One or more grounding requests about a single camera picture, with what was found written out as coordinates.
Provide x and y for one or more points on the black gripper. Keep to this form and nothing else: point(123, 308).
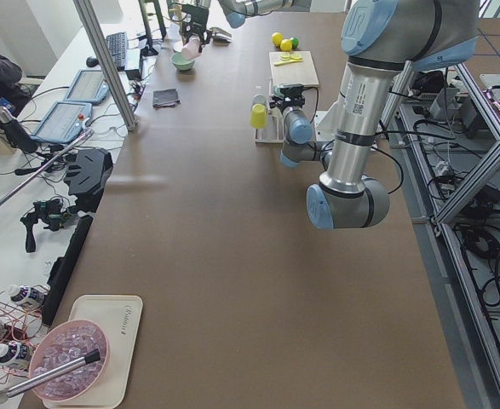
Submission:
point(192, 27)
point(280, 103)

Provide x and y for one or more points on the pink plastic cup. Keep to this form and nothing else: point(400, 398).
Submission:
point(192, 48)

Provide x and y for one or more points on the light green plastic cup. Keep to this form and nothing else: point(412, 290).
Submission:
point(277, 115)

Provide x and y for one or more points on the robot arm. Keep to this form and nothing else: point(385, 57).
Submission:
point(238, 12)
point(379, 37)

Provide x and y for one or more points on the light blue cup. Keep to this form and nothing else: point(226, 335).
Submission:
point(278, 91)

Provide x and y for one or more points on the grey cup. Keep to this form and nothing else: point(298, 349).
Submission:
point(259, 100)

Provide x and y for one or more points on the yellow cup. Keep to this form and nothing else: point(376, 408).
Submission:
point(258, 116)

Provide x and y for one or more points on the metal scoop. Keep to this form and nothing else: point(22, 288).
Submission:
point(220, 35)

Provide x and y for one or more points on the wooden cutting board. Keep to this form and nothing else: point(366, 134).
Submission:
point(298, 73)

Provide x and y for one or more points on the light green bowl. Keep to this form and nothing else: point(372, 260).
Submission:
point(181, 63)

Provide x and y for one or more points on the yellow plastic knife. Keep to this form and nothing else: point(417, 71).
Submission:
point(286, 62)

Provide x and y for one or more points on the black monitor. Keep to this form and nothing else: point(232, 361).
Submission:
point(154, 27)

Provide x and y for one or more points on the whole yellow lemon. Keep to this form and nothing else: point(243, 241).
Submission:
point(277, 38)
point(286, 45)

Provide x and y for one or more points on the grey folded cloth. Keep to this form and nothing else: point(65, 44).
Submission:
point(165, 98)

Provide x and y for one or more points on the black keyboard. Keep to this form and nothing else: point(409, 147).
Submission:
point(117, 45)

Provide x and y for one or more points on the computer mouse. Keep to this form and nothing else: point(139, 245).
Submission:
point(92, 62)

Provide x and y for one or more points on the teach pendant tablet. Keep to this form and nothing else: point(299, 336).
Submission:
point(63, 122)
point(88, 86)

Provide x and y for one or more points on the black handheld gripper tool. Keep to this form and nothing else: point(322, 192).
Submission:
point(52, 213)

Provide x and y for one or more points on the pink bowl of ice cubes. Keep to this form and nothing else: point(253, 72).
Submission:
point(65, 343)

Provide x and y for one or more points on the white wire cup holder rack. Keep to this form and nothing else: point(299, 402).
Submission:
point(272, 133)

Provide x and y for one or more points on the aluminium frame post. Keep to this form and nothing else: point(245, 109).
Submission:
point(92, 27)

